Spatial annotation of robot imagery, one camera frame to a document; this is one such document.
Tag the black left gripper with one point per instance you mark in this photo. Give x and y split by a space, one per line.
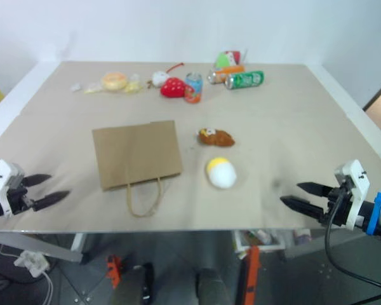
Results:
19 197

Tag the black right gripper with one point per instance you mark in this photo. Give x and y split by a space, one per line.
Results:
338 206

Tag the white and yellow egg toy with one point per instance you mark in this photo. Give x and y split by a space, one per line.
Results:
223 174

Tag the brown paper bag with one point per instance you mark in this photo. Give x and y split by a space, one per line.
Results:
136 152

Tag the brown plush toy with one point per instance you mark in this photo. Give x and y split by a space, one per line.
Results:
216 137

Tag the green red snack packet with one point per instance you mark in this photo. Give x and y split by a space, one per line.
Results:
226 58

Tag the white box of clutter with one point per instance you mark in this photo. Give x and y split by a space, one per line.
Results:
257 239

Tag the white power strip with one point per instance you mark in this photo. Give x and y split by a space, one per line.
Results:
31 261

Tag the tall orange clamp stand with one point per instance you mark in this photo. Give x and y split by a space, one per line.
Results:
251 273

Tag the short orange clamp stand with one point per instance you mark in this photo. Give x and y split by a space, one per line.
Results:
114 270

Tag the small white wrapper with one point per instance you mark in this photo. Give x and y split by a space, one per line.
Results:
76 87

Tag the small yellow plastic packet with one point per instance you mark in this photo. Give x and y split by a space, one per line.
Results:
92 89

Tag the wrapped yellow donut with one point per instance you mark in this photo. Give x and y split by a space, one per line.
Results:
114 81

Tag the dark wide rounded shape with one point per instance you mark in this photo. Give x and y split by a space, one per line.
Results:
214 286

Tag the green drink can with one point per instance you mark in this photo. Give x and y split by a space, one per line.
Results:
245 80

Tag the dark narrow rounded shape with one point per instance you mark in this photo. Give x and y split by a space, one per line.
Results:
147 281

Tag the orange drink can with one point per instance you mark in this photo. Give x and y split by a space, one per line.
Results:
228 72

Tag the small brown snack piece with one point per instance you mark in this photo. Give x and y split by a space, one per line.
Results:
150 84

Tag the colourful fruit drink can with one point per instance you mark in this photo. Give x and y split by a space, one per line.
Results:
193 89

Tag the white plush with red tail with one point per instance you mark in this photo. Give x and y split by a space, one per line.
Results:
159 77

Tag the red strawberry plush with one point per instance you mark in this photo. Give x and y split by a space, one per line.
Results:
173 88

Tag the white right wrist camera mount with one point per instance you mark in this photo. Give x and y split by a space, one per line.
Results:
357 184

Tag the grey metal table frame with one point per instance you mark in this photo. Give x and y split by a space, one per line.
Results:
35 246

